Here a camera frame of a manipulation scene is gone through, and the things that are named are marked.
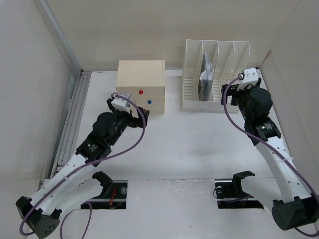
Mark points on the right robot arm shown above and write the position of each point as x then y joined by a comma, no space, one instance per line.
296,203

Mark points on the cream wooden drawer cabinet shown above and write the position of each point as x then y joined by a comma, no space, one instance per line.
144,73

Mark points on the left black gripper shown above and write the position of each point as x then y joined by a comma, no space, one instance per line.
134,122

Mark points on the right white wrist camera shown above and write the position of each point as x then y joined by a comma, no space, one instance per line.
246,78

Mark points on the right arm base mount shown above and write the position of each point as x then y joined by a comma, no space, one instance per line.
229,193

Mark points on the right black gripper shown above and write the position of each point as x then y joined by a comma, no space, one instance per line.
232,90

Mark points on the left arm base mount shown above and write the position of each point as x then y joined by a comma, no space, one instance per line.
113,195

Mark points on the aluminium frame rail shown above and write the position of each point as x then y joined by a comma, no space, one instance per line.
77,90

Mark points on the cream top drawer red knob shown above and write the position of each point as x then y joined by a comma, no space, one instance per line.
158,91

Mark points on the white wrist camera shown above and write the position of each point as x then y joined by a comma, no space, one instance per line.
121,104
246,78

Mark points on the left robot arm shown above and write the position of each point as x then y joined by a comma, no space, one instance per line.
78,181

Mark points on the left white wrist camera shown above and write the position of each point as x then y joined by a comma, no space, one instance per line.
121,104

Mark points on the white plastic file organizer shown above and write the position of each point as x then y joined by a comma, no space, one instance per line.
228,59

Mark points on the drawer with blue knob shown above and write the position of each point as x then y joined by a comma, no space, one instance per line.
144,101

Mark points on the grey black booklet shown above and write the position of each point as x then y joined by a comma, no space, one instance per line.
205,78

